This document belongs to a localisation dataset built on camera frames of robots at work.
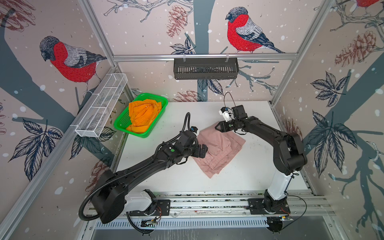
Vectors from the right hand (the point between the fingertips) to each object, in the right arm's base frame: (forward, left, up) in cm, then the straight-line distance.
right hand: (217, 128), depth 94 cm
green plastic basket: (+7, +67, -2) cm, 67 cm away
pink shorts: (-11, -3, -5) cm, 13 cm away
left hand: (-18, +10, +6) cm, 21 cm away
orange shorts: (+13, +55, -2) cm, 56 cm away
